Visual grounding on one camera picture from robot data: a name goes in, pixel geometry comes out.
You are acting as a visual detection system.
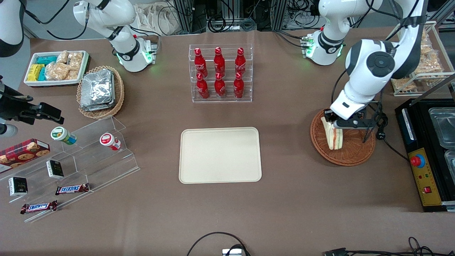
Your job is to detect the black power cable with plug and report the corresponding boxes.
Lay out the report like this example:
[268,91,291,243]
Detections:
[370,101,409,161]

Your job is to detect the black cable with connector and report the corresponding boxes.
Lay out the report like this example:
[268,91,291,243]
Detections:
[323,236,455,256]

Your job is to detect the beige rectangular tray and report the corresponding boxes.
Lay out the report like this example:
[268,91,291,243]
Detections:
[179,127,262,184]

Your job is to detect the cream cloth bag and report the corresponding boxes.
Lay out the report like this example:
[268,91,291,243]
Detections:
[137,3,180,36]

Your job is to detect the white wire rack basket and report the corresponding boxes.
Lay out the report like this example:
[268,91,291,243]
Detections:
[386,21,455,97]

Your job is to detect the triangular layered sandwich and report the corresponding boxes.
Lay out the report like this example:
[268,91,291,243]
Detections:
[321,117,344,150]

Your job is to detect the aluminium profile post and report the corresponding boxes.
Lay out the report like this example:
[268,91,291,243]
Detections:
[174,0,194,34]
[272,0,287,30]

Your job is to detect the red lidded small cup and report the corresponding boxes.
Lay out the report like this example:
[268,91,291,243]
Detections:
[100,133,121,151]

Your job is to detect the yellow snack packet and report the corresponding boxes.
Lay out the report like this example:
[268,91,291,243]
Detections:
[27,64,45,81]

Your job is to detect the green lidded small cup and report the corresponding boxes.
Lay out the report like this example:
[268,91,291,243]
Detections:
[50,127,77,145]

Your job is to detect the brown round wicker basket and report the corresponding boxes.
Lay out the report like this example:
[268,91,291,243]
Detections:
[310,108,376,167]

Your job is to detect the black looped cable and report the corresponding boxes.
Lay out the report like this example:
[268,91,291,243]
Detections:
[187,232,251,256]

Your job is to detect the red cookie box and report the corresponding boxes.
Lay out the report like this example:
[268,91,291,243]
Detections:
[0,139,50,174]

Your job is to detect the black machine with yellow panel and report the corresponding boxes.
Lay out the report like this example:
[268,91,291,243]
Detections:
[395,98,455,213]

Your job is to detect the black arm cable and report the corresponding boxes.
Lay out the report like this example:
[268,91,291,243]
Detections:
[25,0,89,40]
[331,0,427,104]

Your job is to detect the brown Snickers bar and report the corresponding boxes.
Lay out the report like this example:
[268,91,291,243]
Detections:
[55,183,90,196]
[20,200,58,214]

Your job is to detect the white rectangular snack tray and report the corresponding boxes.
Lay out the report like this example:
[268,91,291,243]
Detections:
[24,50,89,87]

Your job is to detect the coiled black cable bundle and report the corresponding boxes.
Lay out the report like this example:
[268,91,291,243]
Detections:
[208,14,257,32]

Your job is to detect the clear acrylic bottle rack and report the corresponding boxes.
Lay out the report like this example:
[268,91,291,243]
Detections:
[188,44,253,103]

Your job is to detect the small black box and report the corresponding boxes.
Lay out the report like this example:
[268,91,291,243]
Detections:
[8,177,28,197]
[46,160,64,179]

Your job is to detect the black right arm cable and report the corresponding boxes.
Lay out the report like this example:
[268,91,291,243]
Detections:
[25,0,89,40]

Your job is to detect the clear plastic container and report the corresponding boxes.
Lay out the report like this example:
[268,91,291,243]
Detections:
[428,107,455,149]
[444,149,455,175]

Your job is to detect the stack of foil containers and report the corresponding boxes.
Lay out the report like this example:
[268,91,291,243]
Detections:
[80,69,116,112]

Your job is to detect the clear acrylic step display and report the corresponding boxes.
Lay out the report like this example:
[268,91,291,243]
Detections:
[0,116,140,223]

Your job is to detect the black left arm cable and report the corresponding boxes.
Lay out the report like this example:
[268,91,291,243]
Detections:
[331,0,427,104]

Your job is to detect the light tan wicker basket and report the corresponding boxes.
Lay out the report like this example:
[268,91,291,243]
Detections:
[76,66,125,119]

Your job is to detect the red cola bottle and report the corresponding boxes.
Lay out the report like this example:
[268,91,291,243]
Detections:
[194,48,208,78]
[214,72,226,99]
[235,47,247,76]
[234,72,245,99]
[196,73,210,100]
[214,47,226,77]

